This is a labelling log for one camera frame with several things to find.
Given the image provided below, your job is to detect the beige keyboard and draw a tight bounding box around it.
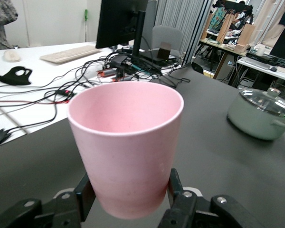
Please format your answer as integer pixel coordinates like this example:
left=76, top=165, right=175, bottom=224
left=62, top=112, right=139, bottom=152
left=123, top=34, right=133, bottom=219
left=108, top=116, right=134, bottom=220
left=39, top=45, right=103, bottom=64

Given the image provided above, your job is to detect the black monitor with thin frame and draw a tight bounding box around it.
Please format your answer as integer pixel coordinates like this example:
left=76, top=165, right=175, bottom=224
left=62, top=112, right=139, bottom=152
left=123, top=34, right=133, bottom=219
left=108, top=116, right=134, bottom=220
left=269, top=27, right=285, bottom=62

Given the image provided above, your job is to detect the black monitor base plate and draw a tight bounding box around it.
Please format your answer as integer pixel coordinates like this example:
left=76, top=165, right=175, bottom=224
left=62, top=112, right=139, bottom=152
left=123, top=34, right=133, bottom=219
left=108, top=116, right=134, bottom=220
left=139, top=48, right=177, bottom=66

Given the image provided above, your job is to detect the black hub box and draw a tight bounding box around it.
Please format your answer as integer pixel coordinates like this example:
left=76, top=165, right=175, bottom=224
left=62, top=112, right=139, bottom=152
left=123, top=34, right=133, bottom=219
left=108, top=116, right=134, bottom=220
left=108, top=55, right=129, bottom=70

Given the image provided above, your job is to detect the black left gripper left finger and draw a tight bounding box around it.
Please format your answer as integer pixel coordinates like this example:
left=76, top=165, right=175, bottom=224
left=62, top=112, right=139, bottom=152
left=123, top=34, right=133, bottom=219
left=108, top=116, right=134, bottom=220
left=0, top=172, right=97, bottom=228

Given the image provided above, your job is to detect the pale green cooking pot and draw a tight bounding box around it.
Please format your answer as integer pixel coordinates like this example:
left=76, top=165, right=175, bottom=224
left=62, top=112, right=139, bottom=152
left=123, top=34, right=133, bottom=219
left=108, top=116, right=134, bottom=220
left=227, top=87, right=285, bottom=141

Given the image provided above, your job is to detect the loose black cable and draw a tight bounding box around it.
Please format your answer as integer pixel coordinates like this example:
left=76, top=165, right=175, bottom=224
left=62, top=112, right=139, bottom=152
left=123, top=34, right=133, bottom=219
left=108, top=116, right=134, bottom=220
left=151, top=63, right=192, bottom=90

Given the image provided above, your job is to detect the glass pot lid beige knob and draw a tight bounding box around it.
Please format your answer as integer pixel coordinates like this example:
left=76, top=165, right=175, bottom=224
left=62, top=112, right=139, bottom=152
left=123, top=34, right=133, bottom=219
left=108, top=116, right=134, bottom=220
left=238, top=87, right=285, bottom=119

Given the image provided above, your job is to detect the wooden easel frame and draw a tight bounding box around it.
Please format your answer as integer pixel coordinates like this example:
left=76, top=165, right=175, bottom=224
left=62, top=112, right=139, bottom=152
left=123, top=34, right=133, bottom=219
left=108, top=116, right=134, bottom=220
left=215, top=11, right=234, bottom=45

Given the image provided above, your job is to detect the white desk with equipment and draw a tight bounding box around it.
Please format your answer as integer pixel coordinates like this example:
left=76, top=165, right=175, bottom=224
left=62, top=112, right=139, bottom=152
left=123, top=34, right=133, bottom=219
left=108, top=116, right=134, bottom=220
left=236, top=55, right=285, bottom=84

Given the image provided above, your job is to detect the green handled stick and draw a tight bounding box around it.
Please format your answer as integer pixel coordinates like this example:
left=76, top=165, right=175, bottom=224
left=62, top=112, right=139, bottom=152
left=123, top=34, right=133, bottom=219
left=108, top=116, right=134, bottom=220
left=84, top=9, right=89, bottom=43

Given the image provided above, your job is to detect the pink plastic cup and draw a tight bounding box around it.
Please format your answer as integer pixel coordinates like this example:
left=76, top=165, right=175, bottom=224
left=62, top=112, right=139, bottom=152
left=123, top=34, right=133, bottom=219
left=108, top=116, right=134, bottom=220
left=66, top=81, right=185, bottom=219

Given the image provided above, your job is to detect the wooden table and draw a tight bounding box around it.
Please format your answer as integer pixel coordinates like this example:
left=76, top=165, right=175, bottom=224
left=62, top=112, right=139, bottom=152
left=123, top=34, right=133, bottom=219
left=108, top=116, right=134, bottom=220
left=199, top=37, right=248, bottom=79

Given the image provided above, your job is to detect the white mug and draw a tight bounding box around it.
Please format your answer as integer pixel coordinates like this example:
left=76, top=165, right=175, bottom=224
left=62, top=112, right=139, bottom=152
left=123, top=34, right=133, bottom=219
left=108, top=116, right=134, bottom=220
left=255, top=46, right=267, bottom=57

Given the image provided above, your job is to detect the black face mask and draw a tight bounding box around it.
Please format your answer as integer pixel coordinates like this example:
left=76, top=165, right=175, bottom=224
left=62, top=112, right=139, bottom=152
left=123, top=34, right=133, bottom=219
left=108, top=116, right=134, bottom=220
left=0, top=66, right=33, bottom=86

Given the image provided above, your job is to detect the person in grey sweater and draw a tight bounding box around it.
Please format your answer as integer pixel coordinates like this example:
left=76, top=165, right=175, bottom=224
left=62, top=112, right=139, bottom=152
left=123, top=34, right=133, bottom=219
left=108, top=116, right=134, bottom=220
left=0, top=0, right=19, bottom=51

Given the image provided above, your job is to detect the black computer monitor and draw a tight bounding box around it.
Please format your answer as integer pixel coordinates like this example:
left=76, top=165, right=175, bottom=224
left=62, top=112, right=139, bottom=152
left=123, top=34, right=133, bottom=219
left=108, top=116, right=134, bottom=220
left=95, top=0, right=149, bottom=49

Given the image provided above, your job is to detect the grey curtain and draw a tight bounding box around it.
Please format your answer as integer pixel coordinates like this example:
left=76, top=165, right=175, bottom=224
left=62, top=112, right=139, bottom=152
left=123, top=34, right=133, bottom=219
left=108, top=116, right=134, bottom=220
left=154, top=0, right=214, bottom=60

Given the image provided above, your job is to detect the small black adapter red light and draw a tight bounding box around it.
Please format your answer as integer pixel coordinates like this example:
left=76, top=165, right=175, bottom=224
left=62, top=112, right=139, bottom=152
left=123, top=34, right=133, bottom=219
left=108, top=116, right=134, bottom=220
left=55, top=88, right=77, bottom=97

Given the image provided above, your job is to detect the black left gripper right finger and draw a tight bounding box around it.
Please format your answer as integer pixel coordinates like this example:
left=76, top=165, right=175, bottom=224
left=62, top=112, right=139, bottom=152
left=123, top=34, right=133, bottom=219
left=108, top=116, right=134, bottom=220
left=156, top=168, right=264, bottom=228

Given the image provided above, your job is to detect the beige computer mouse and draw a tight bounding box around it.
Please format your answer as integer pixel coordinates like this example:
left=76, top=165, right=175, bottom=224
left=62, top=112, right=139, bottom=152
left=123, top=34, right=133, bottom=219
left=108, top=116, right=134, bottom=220
left=3, top=49, right=22, bottom=63

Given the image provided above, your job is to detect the dark grey table cover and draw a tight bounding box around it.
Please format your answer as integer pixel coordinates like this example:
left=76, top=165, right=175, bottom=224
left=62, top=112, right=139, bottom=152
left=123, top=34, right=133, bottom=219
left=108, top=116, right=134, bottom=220
left=0, top=64, right=285, bottom=228

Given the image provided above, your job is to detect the black monitor stand pole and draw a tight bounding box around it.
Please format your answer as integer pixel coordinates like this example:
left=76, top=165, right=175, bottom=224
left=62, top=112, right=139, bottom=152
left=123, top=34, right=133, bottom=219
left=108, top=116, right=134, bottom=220
left=132, top=10, right=147, bottom=57

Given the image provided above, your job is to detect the grey office chair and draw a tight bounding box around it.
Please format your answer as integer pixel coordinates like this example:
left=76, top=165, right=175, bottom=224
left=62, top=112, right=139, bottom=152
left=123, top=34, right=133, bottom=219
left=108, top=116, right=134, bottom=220
left=152, top=25, right=183, bottom=58

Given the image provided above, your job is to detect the dark brown card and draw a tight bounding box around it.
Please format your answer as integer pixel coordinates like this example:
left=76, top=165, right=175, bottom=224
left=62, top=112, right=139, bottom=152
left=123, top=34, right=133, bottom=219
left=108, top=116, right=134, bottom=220
left=156, top=42, right=172, bottom=60

